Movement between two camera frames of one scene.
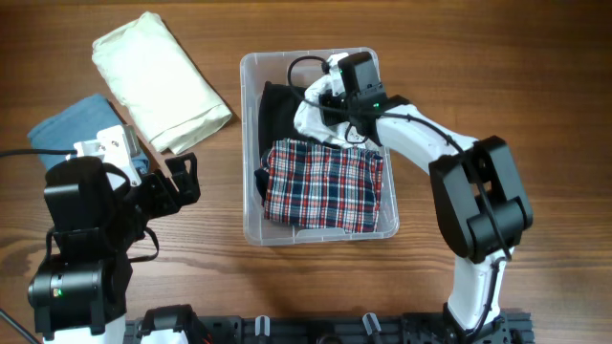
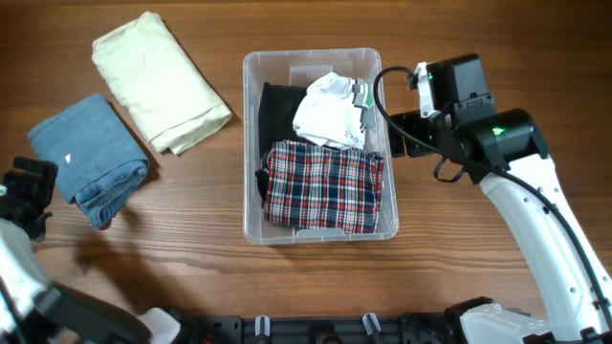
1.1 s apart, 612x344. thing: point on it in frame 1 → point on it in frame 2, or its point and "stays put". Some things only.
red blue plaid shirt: [322, 187] stays put
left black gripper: [168, 202] → [19, 178]
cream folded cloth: [173, 105] stays put
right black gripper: [327, 101] → [412, 122]
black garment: [277, 105] stays put
